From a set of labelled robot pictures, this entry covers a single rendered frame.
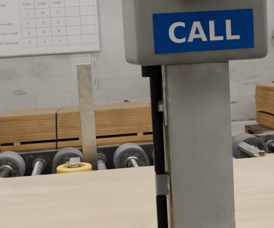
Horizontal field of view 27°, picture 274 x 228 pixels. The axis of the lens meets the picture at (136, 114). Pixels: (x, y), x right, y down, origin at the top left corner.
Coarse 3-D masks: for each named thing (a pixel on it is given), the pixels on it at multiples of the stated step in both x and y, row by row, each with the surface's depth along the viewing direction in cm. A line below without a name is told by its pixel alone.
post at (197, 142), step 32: (192, 64) 31; (224, 64) 31; (160, 96) 32; (192, 96) 31; (224, 96) 31; (160, 128) 33; (192, 128) 31; (224, 128) 31; (160, 160) 33; (192, 160) 31; (224, 160) 32; (160, 192) 33; (192, 192) 32; (224, 192) 32; (160, 224) 33; (192, 224) 32; (224, 224) 32
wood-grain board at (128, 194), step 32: (256, 160) 126; (0, 192) 111; (32, 192) 109; (64, 192) 107; (96, 192) 106; (128, 192) 105; (256, 192) 99; (0, 224) 89; (32, 224) 88; (64, 224) 87; (96, 224) 86; (128, 224) 85; (256, 224) 82
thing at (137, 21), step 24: (144, 0) 29; (168, 0) 29; (192, 0) 29; (216, 0) 29; (240, 0) 29; (264, 0) 29; (144, 24) 29; (264, 24) 29; (144, 48) 29; (240, 48) 29; (264, 48) 30; (144, 72) 32
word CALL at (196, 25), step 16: (160, 16) 29; (176, 16) 29; (192, 16) 29; (208, 16) 29; (224, 16) 29; (240, 16) 29; (160, 32) 29; (176, 32) 29; (192, 32) 29; (208, 32) 29; (224, 32) 29; (240, 32) 29; (160, 48) 29; (176, 48) 29; (192, 48) 29; (208, 48) 29; (224, 48) 29
